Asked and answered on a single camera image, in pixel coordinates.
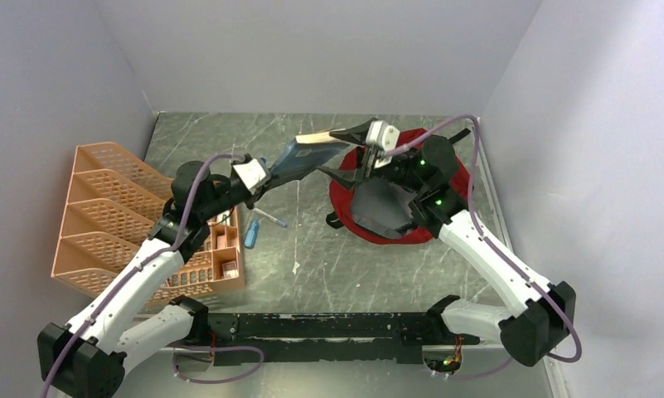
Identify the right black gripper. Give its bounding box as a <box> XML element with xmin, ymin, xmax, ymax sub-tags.
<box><xmin>317</xmin><ymin>119</ymin><xmax>428</xmax><ymax>193</ymax></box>

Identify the dark blue notebook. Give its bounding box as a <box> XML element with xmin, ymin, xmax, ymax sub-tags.
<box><xmin>270</xmin><ymin>130</ymin><xmax>349</xmax><ymax>171</ymax></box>

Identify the red student backpack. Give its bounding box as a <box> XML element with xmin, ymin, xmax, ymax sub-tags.
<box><xmin>327</xmin><ymin>128</ymin><xmax>471</xmax><ymax>245</ymax></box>

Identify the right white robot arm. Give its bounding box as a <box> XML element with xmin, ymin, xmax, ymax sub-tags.
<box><xmin>322</xmin><ymin>119</ymin><xmax>576</xmax><ymax>366</ymax></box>

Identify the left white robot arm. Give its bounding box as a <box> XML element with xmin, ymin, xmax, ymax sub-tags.
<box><xmin>37</xmin><ymin>155</ymin><xmax>313</xmax><ymax>397</ymax></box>

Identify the blue capped white marker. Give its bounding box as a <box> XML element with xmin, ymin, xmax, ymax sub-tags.
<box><xmin>252</xmin><ymin>207</ymin><xmax>288</xmax><ymax>228</ymax></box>

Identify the blue utility knife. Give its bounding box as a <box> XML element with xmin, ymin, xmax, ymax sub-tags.
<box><xmin>243</xmin><ymin>220</ymin><xmax>259</xmax><ymax>249</ymax></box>

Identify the small pink box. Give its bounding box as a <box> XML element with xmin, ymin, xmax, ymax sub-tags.
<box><xmin>221</xmin><ymin>261</ymin><xmax>239</xmax><ymax>279</ymax></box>

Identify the orange plastic file organizer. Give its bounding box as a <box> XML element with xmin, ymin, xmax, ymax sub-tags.
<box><xmin>51</xmin><ymin>142</ymin><xmax>245</xmax><ymax>304</ymax></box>

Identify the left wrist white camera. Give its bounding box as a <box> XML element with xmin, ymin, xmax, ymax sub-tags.
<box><xmin>232</xmin><ymin>158</ymin><xmax>271</xmax><ymax>194</ymax></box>

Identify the wrist white camera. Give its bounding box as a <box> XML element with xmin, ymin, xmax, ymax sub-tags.
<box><xmin>365</xmin><ymin>120</ymin><xmax>400</xmax><ymax>151</ymax></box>
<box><xmin>232</xmin><ymin>158</ymin><xmax>271</xmax><ymax>194</ymax></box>

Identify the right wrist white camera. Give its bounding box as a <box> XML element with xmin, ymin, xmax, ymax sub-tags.
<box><xmin>365</xmin><ymin>120</ymin><xmax>400</xmax><ymax>151</ymax></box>

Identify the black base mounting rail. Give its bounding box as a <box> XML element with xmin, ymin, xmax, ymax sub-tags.
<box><xmin>153</xmin><ymin>310</ymin><xmax>481</xmax><ymax>367</ymax></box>

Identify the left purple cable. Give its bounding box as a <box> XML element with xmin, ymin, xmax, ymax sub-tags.
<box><xmin>38</xmin><ymin>153</ymin><xmax>267</xmax><ymax>398</ymax></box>

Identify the purple cable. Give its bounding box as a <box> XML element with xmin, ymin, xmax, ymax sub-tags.
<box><xmin>38</xmin><ymin>153</ymin><xmax>267</xmax><ymax>398</ymax></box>
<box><xmin>386</xmin><ymin>114</ymin><xmax>583</xmax><ymax>381</ymax></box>

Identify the aluminium frame rail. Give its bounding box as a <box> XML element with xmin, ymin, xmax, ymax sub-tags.
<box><xmin>56</xmin><ymin>312</ymin><xmax>571</xmax><ymax>398</ymax></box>

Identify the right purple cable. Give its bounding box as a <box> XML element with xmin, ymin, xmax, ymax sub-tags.
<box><xmin>386</xmin><ymin>114</ymin><xmax>583</xmax><ymax>381</ymax></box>

